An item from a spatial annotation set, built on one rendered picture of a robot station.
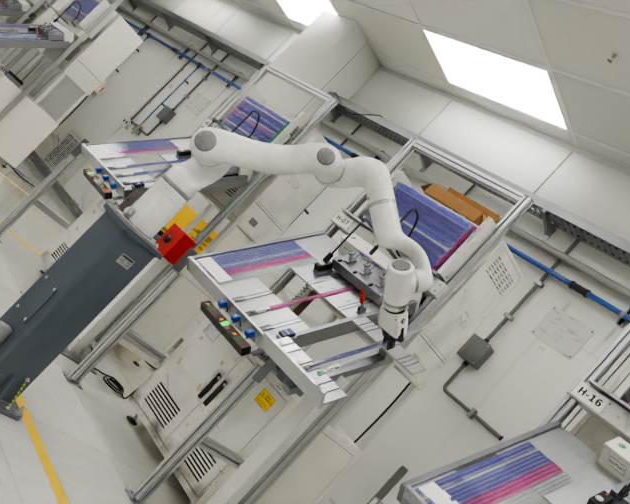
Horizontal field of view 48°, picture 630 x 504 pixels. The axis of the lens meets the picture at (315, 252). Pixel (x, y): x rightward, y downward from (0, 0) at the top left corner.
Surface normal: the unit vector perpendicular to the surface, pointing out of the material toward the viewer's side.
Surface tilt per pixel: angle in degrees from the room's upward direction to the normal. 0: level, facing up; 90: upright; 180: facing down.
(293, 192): 90
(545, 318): 90
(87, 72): 90
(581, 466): 44
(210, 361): 90
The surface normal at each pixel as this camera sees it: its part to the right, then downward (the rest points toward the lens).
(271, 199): 0.55, 0.44
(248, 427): -0.47, -0.53
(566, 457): 0.16, -0.89
